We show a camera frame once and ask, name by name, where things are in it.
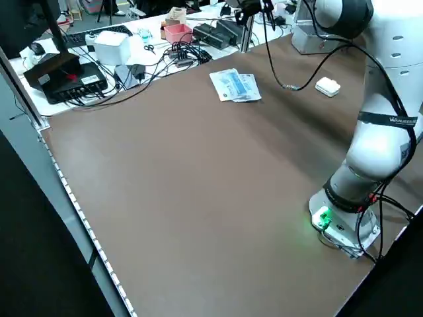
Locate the black monitor with stand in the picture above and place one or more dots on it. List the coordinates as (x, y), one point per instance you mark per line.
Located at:
(20, 23)

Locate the wooden stool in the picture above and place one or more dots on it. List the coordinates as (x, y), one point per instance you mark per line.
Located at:
(76, 14)

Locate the grey power adapter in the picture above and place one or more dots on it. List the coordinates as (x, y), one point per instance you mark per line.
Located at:
(125, 77)

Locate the white cube box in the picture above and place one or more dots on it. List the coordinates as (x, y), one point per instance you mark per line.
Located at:
(110, 48)

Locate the black network switch box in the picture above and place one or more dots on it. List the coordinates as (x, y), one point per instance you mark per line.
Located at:
(82, 77)

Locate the pink plastic box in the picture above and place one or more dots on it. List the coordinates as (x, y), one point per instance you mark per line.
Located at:
(177, 33)

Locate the black keyboard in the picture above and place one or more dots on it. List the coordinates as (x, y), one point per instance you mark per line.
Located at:
(99, 33)

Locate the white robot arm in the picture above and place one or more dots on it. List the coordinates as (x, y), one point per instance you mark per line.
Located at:
(373, 155)

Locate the aluminium frame post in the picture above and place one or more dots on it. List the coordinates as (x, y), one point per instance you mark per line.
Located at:
(20, 89)
(247, 36)

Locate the dark power supply brick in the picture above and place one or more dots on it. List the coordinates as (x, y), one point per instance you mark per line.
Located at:
(228, 31)
(206, 36)

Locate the black power adapter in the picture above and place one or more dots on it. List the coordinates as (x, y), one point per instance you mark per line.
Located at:
(137, 71)

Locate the small white medicine box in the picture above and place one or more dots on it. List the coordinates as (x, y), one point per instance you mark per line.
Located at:
(327, 86)

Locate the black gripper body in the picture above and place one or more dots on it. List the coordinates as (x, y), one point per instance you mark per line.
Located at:
(251, 6)

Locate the blue white mask packet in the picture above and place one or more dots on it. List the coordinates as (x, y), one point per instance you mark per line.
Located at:
(254, 88)
(231, 84)

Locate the silver aluminium case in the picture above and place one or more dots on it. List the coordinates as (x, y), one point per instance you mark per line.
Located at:
(307, 36)

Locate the black usb hub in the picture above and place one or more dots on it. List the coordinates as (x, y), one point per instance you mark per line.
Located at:
(185, 54)

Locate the black computer mouse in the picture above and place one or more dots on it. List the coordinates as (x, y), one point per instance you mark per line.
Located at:
(38, 49)

